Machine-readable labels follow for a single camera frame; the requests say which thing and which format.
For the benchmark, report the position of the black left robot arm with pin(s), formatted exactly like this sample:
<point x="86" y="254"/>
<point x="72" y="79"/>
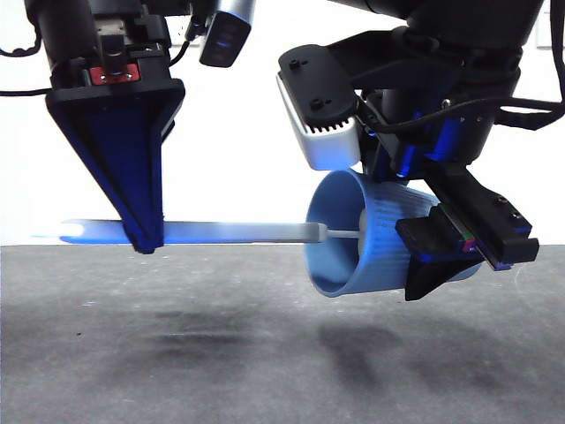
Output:
<point x="62" y="31"/>

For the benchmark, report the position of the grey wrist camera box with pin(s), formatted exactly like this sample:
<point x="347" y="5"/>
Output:
<point x="326" y="146"/>
<point x="225" y="40"/>

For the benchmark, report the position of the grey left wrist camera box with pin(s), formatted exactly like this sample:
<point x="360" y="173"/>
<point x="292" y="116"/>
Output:
<point x="225" y="40"/>

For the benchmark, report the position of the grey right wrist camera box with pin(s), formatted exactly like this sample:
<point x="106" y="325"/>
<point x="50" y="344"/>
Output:
<point x="326" y="146"/>

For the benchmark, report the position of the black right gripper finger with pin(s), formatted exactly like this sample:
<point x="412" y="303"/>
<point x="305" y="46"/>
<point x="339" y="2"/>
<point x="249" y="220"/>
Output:
<point x="434" y="260"/>

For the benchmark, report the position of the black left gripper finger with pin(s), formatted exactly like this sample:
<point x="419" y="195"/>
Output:
<point x="128" y="154"/>

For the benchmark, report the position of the cup brush with cream sponge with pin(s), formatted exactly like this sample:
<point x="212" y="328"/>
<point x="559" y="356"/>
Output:
<point x="220" y="232"/>

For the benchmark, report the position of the blue ribbed plastic cup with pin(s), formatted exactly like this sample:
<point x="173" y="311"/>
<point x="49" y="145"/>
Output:
<point x="379" y="265"/>

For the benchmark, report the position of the white wall socket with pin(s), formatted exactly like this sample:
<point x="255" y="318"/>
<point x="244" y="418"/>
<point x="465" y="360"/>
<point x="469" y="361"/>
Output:
<point x="178" y="36"/>
<point x="542" y="35"/>

